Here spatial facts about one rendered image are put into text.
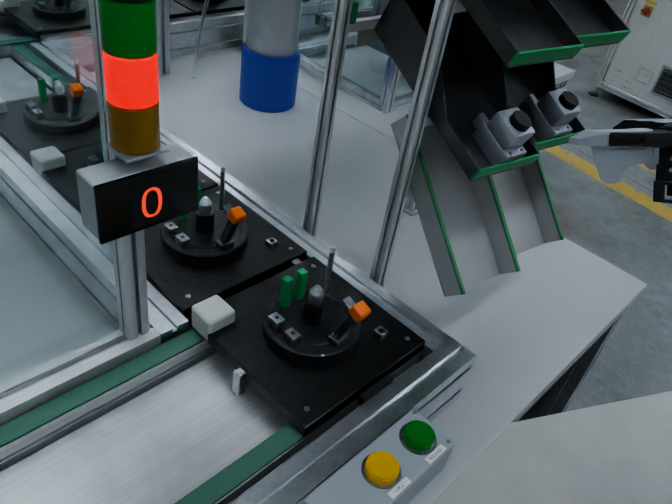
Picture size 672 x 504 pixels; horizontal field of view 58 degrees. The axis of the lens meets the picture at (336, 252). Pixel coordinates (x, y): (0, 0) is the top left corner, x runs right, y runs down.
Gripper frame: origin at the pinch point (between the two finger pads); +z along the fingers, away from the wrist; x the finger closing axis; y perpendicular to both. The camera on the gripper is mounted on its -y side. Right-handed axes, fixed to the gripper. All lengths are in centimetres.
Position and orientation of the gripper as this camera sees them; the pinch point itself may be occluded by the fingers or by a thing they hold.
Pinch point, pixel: (599, 128)
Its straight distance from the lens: 80.6
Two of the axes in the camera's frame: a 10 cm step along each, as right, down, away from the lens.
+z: -5.8, -1.8, 8.0
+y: 1.1, 9.5, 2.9
